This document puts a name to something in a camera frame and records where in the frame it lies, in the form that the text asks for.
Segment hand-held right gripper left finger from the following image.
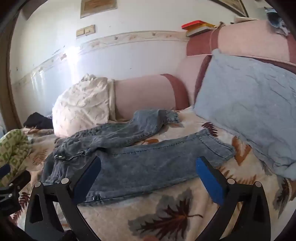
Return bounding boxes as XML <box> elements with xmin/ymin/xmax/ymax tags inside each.
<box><xmin>24</xmin><ymin>155</ymin><xmax>102</xmax><ymax>241</ymax></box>

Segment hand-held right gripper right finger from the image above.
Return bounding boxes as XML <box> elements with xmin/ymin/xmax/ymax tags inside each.
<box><xmin>195</xmin><ymin>156</ymin><xmax>271</xmax><ymax>241</ymax></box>

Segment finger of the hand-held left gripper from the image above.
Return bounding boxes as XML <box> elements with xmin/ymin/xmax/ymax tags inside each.
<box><xmin>0</xmin><ymin>164</ymin><xmax>31</xmax><ymax>215</ymax></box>

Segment blue denim pants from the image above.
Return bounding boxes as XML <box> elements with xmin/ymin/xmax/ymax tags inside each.
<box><xmin>42</xmin><ymin>109</ymin><xmax>236</xmax><ymax>207</ymax></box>

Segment green patterned cloth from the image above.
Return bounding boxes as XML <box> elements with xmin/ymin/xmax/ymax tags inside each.
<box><xmin>0</xmin><ymin>129</ymin><xmax>33</xmax><ymax>183</ymax></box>

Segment leaf print blanket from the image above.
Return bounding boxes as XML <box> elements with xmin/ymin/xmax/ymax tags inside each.
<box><xmin>9</xmin><ymin>109</ymin><xmax>296</xmax><ymax>241</ymax></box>

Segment cream patterned pillow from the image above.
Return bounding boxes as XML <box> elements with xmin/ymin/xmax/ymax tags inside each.
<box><xmin>52</xmin><ymin>74</ymin><xmax>116</xmax><ymax>138</ymax></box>

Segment dark cloth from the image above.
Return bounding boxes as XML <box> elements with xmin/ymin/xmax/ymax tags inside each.
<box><xmin>23</xmin><ymin>112</ymin><xmax>54</xmax><ymax>129</ymax></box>

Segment light blue pillow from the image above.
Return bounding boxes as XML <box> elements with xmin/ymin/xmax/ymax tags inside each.
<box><xmin>193</xmin><ymin>49</ymin><xmax>296</xmax><ymax>180</ymax></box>

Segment pink maroon sofa cushions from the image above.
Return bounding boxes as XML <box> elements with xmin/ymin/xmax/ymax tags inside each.
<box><xmin>114</xmin><ymin>20</ymin><xmax>296</xmax><ymax>122</ymax></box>

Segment red book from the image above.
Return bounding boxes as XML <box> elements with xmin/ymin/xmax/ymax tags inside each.
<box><xmin>181</xmin><ymin>20</ymin><xmax>208</xmax><ymax>29</ymax></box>

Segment crumpled denim cloth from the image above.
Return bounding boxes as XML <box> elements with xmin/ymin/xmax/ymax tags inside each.
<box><xmin>264</xmin><ymin>7</ymin><xmax>290</xmax><ymax>36</ymax></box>

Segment brown door frame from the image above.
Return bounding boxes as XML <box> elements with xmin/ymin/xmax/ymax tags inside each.
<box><xmin>0</xmin><ymin>14</ymin><xmax>23</xmax><ymax>130</ymax></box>

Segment wall switch plate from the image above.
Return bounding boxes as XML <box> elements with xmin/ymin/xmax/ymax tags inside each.
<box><xmin>76</xmin><ymin>24</ymin><xmax>96</xmax><ymax>37</ymax></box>

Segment framed wall picture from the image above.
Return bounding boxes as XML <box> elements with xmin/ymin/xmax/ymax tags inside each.
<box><xmin>209</xmin><ymin>0</ymin><xmax>250</xmax><ymax>18</ymax></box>
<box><xmin>80</xmin><ymin>0</ymin><xmax>118</xmax><ymax>19</ymax></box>

